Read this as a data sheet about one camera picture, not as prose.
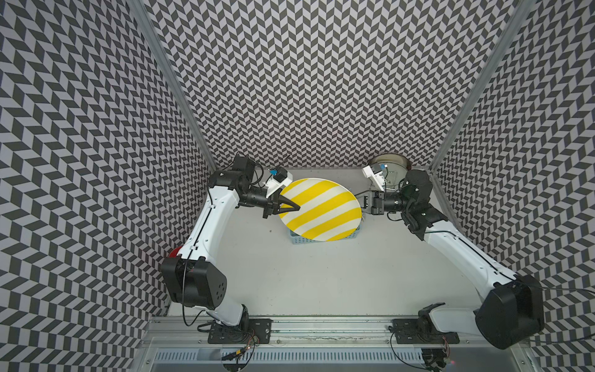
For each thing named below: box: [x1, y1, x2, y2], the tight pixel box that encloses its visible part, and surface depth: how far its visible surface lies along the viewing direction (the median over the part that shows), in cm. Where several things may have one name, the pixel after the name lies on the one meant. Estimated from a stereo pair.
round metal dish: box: [368, 153, 412, 184], surface depth 101 cm
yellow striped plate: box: [279, 177, 363, 242], surface depth 66 cm
